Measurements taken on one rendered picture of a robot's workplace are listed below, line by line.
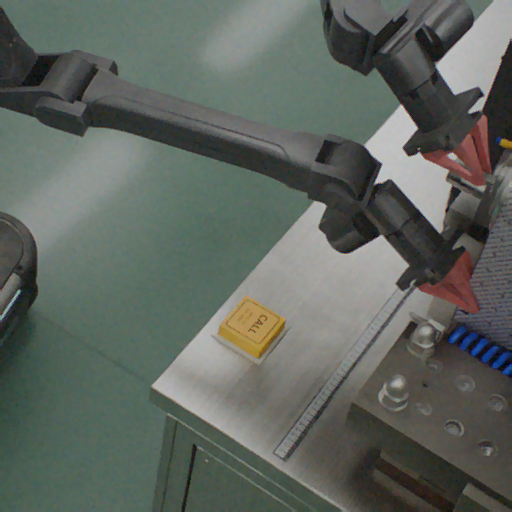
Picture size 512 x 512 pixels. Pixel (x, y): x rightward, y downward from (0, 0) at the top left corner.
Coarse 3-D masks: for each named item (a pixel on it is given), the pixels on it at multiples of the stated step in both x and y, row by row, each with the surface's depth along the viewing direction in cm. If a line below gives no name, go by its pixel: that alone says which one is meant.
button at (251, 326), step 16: (240, 304) 175; (256, 304) 176; (224, 320) 173; (240, 320) 173; (256, 320) 174; (272, 320) 174; (224, 336) 173; (240, 336) 172; (256, 336) 172; (272, 336) 173; (256, 352) 171
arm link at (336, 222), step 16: (368, 176) 158; (320, 192) 155; (336, 192) 153; (368, 192) 156; (336, 208) 155; (352, 208) 155; (320, 224) 163; (336, 224) 162; (352, 224) 160; (336, 240) 163; (352, 240) 162; (368, 240) 162
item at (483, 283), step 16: (496, 240) 152; (480, 256) 155; (496, 256) 153; (480, 272) 157; (496, 272) 155; (480, 288) 158; (496, 288) 157; (480, 304) 160; (496, 304) 159; (464, 320) 164; (480, 320) 162; (496, 320) 161; (480, 336) 164; (496, 336) 162
